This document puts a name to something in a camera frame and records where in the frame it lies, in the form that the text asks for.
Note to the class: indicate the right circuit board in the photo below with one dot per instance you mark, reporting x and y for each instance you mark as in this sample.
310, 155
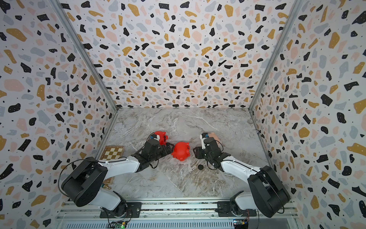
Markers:
241, 224

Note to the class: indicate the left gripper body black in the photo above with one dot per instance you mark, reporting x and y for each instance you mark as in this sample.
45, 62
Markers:
160, 152

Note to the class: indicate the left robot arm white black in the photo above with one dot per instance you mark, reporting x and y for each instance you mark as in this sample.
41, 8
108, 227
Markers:
84, 185

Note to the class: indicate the circuit board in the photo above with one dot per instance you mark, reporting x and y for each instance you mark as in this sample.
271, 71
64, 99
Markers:
241, 224
120, 225

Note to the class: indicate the left circuit board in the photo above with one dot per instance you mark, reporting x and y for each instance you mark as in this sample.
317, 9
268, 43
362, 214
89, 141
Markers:
120, 225

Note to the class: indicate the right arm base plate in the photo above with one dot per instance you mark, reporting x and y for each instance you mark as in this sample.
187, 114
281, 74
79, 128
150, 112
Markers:
230, 209

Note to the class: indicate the wooden chessboard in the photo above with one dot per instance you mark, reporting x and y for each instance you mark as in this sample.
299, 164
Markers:
112, 152

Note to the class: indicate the pink piggy bank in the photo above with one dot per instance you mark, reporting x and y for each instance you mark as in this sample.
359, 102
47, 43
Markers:
212, 134

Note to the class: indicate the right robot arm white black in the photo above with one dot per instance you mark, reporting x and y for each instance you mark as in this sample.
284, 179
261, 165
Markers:
268, 194

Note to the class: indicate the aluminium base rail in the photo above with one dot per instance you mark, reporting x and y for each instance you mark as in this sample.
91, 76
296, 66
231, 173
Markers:
173, 213

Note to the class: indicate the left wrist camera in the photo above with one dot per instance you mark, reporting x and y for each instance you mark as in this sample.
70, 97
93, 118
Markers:
154, 136

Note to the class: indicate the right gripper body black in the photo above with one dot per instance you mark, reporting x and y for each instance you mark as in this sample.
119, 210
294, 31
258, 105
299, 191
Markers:
209, 158

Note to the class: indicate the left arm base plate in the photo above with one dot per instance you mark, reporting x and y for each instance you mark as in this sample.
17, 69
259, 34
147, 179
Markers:
123, 211

